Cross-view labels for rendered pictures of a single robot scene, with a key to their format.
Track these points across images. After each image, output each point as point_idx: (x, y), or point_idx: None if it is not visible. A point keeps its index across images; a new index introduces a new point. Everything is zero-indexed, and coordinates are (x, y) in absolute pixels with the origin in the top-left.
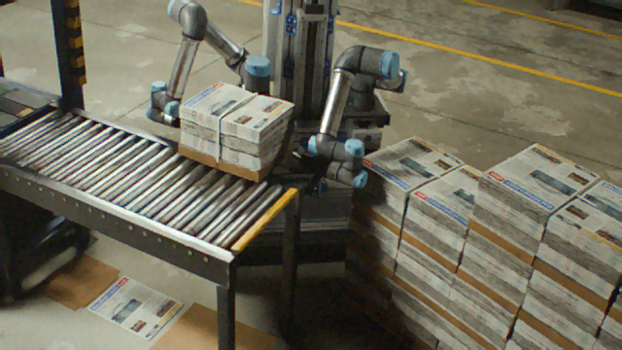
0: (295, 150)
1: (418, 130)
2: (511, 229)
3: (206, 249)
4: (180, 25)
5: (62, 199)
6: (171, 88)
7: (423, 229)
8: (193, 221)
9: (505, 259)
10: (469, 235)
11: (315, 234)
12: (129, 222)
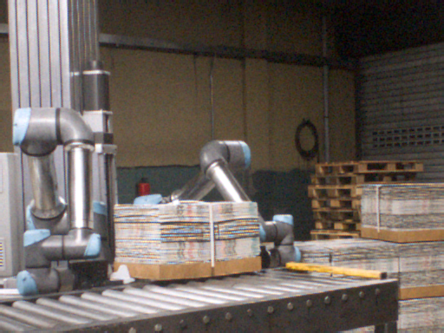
0: None
1: None
2: (436, 218)
3: (369, 283)
4: (37, 146)
5: (176, 328)
6: (86, 217)
7: (355, 277)
8: (310, 284)
9: (438, 248)
10: (402, 250)
11: None
12: (288, 297)
